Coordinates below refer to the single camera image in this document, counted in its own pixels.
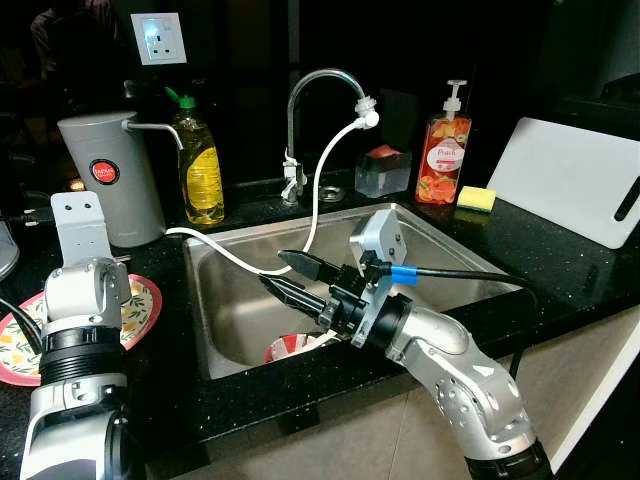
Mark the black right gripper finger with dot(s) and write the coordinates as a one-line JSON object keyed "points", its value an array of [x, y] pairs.
{"points": [[295, 296], [310, 266]]}

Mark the floral plate with pink rim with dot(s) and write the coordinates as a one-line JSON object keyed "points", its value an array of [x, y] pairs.
{"points": [[142, 310]]}

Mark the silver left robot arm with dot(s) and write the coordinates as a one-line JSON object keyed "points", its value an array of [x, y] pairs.
{"points": [[85, 295]]}

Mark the red and white bowl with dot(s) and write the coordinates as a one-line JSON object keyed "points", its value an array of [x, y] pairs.
{"points": [[290, 348]]}

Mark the stainless steel sink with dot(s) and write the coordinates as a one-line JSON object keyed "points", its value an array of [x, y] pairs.
{"points": [[240, 320]]}

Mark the round metal sink hole cover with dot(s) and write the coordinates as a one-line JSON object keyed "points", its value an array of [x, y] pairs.
{"points": [[331, 193]]}

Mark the clear plastic soap box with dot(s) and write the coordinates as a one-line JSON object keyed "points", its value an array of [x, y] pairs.
{"points": [[385, 178]]}

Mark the chrome gooseneck faucet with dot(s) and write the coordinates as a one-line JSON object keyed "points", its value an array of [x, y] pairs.
{"points": [[292, 150]]}

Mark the yellow dish liquid bottle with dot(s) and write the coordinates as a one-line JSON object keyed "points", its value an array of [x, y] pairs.
{"points": [[202, 175]]}

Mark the red hand soap pump bottle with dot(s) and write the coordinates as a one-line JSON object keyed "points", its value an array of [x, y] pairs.
{"points": [[443, 165]]}

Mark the yellow sponge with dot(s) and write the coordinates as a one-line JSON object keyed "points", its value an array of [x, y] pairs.
{"points": [[476, 198]]}

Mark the white cutting board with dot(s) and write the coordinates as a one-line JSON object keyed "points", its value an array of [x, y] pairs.
{"points": [[560, 185]]}

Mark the grey rounded appliance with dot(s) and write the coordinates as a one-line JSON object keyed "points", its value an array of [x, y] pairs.
{"points": [[6, 250]]}

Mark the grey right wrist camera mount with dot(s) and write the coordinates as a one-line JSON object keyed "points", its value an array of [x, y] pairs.
{"points": [[380, 238]]}

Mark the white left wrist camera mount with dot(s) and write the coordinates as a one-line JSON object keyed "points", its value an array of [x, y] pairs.
{"points": [[80, 225]]}

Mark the white wall socket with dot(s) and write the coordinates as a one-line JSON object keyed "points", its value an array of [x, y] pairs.
{"points": [[160, 40]]}

